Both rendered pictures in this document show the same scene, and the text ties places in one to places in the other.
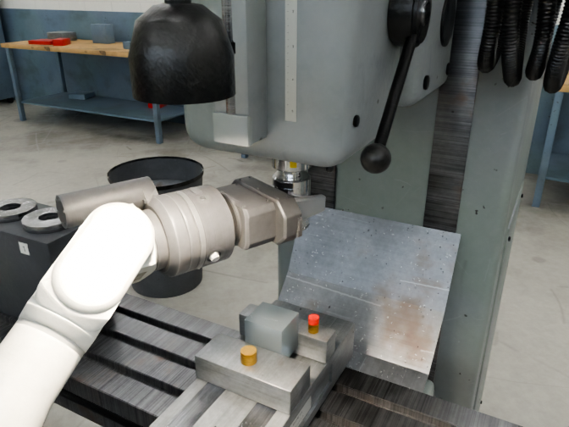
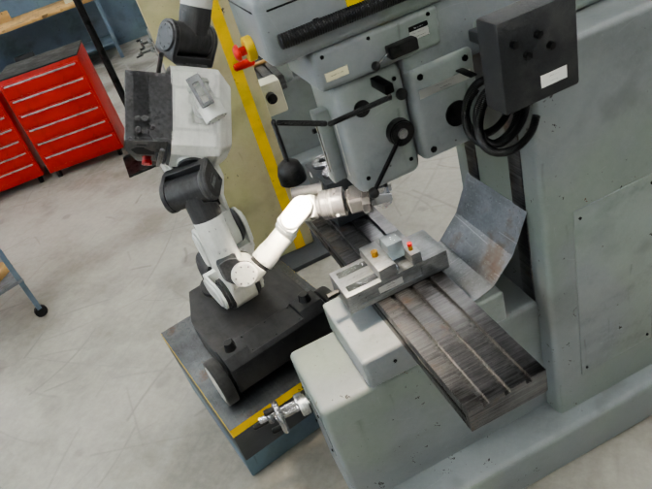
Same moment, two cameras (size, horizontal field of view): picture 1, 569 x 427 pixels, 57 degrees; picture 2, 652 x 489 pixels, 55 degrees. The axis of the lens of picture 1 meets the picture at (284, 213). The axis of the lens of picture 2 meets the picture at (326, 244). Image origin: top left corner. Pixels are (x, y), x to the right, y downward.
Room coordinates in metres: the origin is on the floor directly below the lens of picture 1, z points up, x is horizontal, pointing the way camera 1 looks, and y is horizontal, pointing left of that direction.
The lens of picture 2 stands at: (-0.55, -1.09, 2.18)
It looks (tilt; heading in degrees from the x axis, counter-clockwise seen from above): 34 degrees down; 50
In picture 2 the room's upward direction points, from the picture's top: 18 degrees counter-clockwise
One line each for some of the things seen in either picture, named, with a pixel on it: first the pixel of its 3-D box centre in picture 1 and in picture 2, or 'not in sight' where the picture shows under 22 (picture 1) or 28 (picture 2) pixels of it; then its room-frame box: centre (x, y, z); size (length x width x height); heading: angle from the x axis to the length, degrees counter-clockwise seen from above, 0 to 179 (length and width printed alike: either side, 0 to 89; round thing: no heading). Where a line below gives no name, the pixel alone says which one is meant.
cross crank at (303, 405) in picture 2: not in sight; (289, 411); (0.16, 0.22, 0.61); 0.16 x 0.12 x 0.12; 152
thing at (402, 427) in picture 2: not in sight; (424, 386); (0.58, 0.00, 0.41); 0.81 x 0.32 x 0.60; 152
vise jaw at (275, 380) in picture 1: (251, 371); (377, 260); (0.57, 0.04, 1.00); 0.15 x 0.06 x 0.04; 62
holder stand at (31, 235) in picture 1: (39, 260); (335, 187); (0.86, 0.46, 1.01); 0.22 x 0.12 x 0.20; 64
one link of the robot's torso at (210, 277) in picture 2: not in sight; (234, 281); (0.52, 0.86, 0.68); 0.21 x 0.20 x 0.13; 73
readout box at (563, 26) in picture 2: not in sight; (530, 52); (0.71, -0.45, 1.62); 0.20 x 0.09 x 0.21; 152
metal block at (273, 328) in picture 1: (272, 333); (391, 245); (0.62, 0.02, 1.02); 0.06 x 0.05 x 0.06; 62
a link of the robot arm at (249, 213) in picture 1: (229, 220); (350, 200); (0.55, 0.06, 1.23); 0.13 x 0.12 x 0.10; 37
